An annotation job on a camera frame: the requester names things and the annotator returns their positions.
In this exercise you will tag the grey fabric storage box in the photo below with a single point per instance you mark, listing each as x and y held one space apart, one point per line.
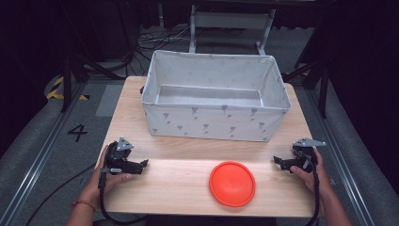
216 122

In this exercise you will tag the grey metal stand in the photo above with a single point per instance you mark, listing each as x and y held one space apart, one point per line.
230 19

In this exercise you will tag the yellow black hazard tape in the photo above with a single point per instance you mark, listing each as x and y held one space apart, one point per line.
54 93

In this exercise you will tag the black tripod stand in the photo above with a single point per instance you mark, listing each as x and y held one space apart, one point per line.
66 84
323 91

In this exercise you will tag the metal floor rail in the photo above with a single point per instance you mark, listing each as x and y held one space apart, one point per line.
34 163
345 163

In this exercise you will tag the orange round plastic disc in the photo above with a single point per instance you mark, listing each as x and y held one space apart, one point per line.
232 184

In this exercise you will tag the person's left hand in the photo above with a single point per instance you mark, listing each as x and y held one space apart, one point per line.
94 185

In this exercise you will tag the person's right hand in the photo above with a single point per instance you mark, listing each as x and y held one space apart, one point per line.
316 179

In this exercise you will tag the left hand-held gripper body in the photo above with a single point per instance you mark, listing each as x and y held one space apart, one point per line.
120 157

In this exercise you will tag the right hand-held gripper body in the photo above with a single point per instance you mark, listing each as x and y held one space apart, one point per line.
306 155

